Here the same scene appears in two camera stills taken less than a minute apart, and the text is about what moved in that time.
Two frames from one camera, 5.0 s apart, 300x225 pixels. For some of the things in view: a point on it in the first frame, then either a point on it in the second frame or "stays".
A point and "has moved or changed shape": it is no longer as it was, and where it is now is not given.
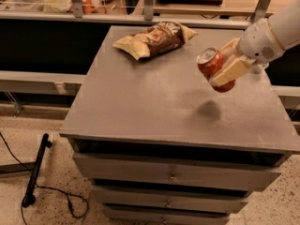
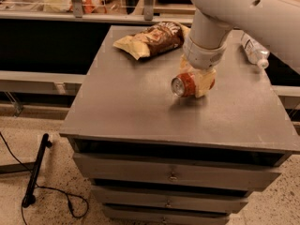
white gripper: [257, 43] to [202, 56]
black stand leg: [29, 199] stays
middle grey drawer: [236, 201] stays
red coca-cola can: [210, 62] has moved or changed shape
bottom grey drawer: [120, 216] stays
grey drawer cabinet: [156, 145] stays
